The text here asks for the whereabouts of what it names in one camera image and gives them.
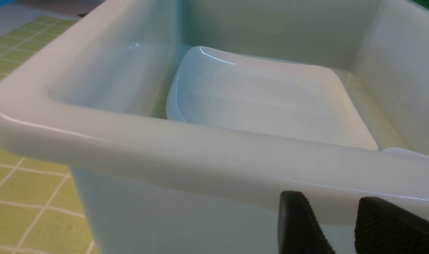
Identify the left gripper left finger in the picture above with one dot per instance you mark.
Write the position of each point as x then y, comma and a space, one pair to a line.
298, 229

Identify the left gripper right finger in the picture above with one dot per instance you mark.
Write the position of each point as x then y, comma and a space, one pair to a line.
385, 228

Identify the large white plastic tub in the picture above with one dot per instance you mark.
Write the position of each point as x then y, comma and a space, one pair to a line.
95, 99

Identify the green checked tablecloth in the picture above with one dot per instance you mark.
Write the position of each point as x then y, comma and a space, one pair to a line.
40, 211

